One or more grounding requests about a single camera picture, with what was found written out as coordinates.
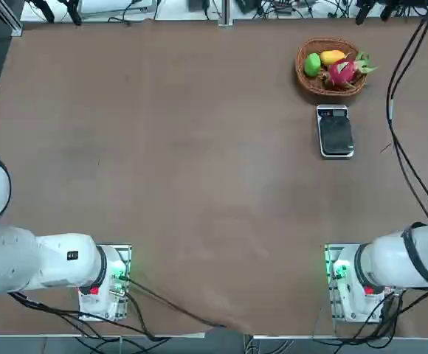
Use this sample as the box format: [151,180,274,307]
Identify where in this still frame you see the green apple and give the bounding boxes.
[304,52,322,77]

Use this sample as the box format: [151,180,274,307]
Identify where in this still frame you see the white electronic scale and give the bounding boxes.
[316,104,356,159]

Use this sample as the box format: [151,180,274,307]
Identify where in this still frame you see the brown wicker basket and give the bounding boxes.
[295,38,370,97]

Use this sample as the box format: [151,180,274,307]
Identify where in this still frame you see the pink dragon fruit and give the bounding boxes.
[320,50,379,90]

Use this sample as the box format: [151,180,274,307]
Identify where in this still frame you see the yellow mango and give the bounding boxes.
[320,49,347,66]

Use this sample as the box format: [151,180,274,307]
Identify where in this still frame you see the black stand leg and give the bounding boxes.
[63,0,83,27]
[29,0,55,21]
[355,0,373,25]
[379,0,403,21]

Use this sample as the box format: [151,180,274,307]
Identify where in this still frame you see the black base cable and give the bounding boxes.
[125,277,229,329]
[7,291,158,341]

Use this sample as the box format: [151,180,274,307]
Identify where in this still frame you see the aluminium frame post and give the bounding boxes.
[0,0,24,37]
[218,0,234,28]

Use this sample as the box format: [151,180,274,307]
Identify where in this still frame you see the long black cable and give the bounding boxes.
[387,0,428,226]
[385,0,428,226]

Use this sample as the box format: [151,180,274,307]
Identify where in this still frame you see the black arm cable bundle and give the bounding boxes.
[401,222,428,288]

